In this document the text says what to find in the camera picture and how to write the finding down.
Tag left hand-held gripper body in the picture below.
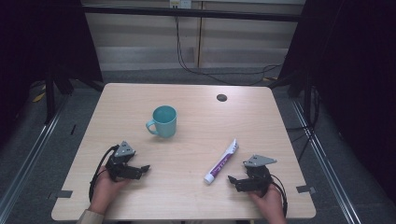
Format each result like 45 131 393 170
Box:
105 140 144 182

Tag right hand-held gripper black cable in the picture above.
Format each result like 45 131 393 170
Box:
270 173 290 217

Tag person's left hand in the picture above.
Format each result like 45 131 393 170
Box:
89 169 129 217

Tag black floor cables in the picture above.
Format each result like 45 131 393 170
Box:
285 87 322 162

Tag person's right hand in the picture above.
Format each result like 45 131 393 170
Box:
247 185 288 224

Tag teal mug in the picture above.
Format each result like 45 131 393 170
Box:
145 105 178 139

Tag grey tape strip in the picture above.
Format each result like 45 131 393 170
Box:
295 185 317 194

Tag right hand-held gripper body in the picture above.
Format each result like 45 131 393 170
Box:
234 154 277 198

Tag left hand-held gripper black cable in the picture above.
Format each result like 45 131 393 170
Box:
89 144 121 203

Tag black curtain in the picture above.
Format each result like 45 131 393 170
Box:
0 0 105 147
276 0 396 204

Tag long black wall cable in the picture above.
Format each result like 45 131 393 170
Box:
174 15 284 87

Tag white purple toothpaste tube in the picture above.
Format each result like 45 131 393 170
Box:
203 138 240 185

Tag hand-held gripper black cable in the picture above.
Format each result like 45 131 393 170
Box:
270 173 290 217
89 144 121 203

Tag black horizontal frame beam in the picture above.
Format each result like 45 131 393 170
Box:
81 5 303 23

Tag white wall power outlet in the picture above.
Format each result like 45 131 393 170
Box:
169 0 192 9

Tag metal floor rail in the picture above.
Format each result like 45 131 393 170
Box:
290 98 362 224
0 92 69 217

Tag black metal stand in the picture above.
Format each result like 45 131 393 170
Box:
44 66 75 125
302 76 315 129

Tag yellow floor tape piece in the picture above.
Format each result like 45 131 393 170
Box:
32 91 47 104

